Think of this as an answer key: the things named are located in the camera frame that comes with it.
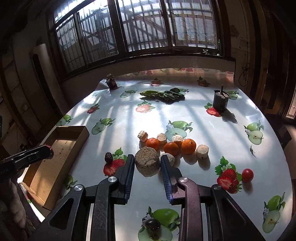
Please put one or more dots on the person left hand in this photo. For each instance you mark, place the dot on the person left hand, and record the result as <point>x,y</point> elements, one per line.
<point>13,215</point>

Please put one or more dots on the large beige corn cob piece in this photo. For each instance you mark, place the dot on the large beige corn cob piece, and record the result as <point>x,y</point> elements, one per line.
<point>147,161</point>

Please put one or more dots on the green leafy vegetable bunch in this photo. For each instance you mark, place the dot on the green leafy vegetable bunch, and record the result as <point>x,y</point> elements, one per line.
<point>167,96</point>

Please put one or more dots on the red cherry tomato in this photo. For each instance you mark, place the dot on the red cherry tomato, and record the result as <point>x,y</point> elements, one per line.
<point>247,175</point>

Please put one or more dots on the orange tangerine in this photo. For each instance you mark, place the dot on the orange tangerine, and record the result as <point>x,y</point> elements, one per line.
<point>171,148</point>
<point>153,143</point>
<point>188,146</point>

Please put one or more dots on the dark red small jar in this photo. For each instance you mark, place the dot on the dark red small jar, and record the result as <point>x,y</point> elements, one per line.
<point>111,83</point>

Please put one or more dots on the window with metal bars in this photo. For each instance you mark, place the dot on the window with metal bars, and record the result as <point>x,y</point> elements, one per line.
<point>84,35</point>

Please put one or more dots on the white standing air conditioner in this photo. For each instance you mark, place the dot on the white standing air conditioner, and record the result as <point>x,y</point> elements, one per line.
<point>46,77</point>

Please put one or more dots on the dark purple grape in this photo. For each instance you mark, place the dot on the dark purple grape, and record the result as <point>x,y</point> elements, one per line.
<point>152,224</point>

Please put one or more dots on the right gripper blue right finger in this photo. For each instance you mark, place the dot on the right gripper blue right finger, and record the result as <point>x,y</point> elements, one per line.
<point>170,176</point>

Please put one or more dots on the shallow cardboard box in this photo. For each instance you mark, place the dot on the shallow cardboard box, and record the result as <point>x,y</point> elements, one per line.
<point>44,179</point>

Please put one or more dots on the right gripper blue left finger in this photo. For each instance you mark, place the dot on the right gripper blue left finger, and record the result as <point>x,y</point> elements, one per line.
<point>123,186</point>

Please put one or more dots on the fruit print tablecloth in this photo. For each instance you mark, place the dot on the fruit print tablecloth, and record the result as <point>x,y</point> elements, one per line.
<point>216,203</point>

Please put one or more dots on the dark dried jujube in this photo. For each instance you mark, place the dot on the dark dried jujube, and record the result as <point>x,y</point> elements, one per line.
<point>108,157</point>

